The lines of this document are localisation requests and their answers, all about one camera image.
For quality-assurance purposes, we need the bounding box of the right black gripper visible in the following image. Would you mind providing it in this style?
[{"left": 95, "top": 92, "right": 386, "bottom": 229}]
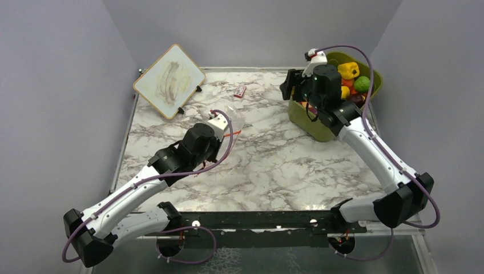
[{"left": 280, "top": 69, "right": 324, "bottom": 112}]

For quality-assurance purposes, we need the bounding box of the clear zip top bag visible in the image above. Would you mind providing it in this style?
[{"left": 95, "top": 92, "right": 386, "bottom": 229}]
[{"left": 217, "top": 105, "right": 245, "bottom": 159}]

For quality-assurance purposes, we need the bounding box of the yellow toy bell pepper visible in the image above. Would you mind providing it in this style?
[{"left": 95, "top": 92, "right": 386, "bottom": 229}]
[{"left": 337, "top": 62, "right": 360, "bottom": 80}]

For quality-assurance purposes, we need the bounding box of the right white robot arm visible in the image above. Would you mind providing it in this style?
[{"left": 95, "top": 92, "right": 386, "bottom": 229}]
[{"left": 280, "top": 65, "right": 434, "bottom": 232}]

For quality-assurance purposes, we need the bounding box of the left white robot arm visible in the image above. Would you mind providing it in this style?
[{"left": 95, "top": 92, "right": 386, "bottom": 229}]
[{"left": 61, "top": 117, "right": 234, "bottom": 268}]

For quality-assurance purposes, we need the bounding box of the olive green plastic bin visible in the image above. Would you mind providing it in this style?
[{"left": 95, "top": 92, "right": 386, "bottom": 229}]
[{"left": 288, "top": 51, "right": 370, "bottom": 142}]

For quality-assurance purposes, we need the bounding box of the small red white box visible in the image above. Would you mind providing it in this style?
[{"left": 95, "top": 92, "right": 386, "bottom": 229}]
[{"left": 234, "top": 84, "right": 247, "bottom": 99}]

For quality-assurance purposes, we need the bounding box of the yellow toy lemon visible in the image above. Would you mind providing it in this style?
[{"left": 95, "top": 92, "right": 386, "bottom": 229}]
[{"left": 341, "top": 86, "right": 351, "bottom": 100}]

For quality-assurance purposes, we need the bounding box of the peach toy fruit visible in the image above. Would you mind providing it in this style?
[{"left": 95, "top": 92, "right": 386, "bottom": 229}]
[{"left": 341, "top": 78, "right": 355, "bottom": 90}]

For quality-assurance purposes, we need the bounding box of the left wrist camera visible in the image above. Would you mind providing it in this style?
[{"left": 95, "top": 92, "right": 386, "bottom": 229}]
[{"left": 206, "top": 112, "right": 229, "bottom": 140}]

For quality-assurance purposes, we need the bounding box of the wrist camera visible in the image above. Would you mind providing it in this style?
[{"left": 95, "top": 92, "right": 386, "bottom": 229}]
[
  {"left": 206, "top": 112, "right": 229, "bottom": 140},
  {"left": 302, "top": 49, "right": 328, "bottom": 78}
]

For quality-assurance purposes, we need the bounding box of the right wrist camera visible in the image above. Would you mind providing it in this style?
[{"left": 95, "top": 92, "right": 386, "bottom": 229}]
[{"left": 302, "top": 49, "right": 328, "bottom": 78}]

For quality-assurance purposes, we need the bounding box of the small whiteboard with wooden frame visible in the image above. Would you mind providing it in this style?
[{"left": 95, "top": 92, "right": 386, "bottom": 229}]
[{"left": 133, "top": 44, "right": 205, "bottom": 119}]

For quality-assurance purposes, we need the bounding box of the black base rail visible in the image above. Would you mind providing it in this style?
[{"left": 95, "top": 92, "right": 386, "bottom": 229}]
[{"left": 155, "top": 210, "right": 367, "bottom": 248}]

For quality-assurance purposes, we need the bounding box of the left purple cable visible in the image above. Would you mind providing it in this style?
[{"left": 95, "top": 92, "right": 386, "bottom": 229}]
[{"left": 62, "top": 110, "right": 234, "bottom": 264}]

